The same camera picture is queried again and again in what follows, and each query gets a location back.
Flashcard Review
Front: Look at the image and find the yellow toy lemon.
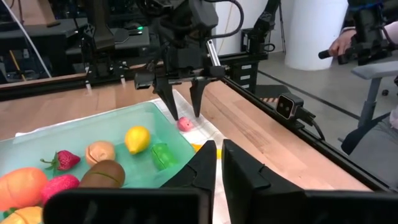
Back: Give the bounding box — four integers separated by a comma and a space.
124, 125, 152, 156

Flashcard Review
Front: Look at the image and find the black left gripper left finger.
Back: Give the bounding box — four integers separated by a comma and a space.
42, 139, 218, 224

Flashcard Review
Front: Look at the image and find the person's hand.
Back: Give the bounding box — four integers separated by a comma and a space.
328, 28, 357, 57

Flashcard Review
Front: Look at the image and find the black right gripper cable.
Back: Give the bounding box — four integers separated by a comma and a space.
211, 0, 245, 40

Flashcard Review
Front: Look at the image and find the thin white rod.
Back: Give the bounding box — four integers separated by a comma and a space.
1, 0, 53, 78

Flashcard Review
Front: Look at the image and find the teal translucent plastic container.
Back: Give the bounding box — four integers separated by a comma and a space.
0, 101, 197, 220

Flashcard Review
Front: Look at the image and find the white checkered cloth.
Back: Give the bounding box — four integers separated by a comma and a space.
14, 89, 231, 224

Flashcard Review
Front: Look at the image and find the black camera cable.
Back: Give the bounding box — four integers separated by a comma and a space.
310, 119, 326, 141

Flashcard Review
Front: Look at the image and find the large red toy strawberry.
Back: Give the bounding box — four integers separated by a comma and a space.
39, 174, 80, 206

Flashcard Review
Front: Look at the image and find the brown toy kiwi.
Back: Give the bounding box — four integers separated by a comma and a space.
78, 159, 126, 189

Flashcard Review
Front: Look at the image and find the tan toy potato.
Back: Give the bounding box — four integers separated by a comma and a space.
85, 140, 116, 168

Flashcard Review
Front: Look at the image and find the small strawberry with green leaves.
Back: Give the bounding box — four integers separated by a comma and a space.
39, 149, 81, 171

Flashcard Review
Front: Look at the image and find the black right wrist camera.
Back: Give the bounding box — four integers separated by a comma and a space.
189, 0, 219, 30

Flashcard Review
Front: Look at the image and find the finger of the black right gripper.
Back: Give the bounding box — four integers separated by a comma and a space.
153, 77, 180, 121
189, 77, 213, 118

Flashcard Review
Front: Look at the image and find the black drawer cabinet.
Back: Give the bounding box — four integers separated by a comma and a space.
234, 60, 261, 93

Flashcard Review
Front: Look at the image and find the pink toy peach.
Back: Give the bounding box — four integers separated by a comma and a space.
176, 116, 195, 133

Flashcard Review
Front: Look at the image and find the white round column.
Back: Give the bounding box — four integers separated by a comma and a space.
284, 0, 349, 72

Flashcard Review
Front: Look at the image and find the person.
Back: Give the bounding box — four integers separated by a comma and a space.
340, 0, 398, 190

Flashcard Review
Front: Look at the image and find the grey chair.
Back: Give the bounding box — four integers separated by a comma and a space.
351, 60, 398, 128

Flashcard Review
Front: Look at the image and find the yellow toy bell pepper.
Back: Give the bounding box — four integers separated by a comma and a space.
0, 205, 44, 224

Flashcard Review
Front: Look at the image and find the black handheld control device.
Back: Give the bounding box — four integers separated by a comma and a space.
318, 2, 392, 66

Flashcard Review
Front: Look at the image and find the black aluminium table frame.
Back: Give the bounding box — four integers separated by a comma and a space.
0, 52, 398, 192

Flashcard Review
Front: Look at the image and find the orange toy tangerine with leaf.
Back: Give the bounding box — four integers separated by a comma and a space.
0, 167, 49, 212

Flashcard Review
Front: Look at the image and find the black table-level camera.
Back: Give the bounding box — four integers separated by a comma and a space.
275, 92, 317, 125

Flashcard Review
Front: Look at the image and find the yellow toy banana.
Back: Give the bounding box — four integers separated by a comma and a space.
190, 142, 223, 160

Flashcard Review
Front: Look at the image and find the green toy pea pod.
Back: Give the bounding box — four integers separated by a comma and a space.
150, 142, 178, 171

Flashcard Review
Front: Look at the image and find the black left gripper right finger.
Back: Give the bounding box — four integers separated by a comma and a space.
221, 138, 398, 224

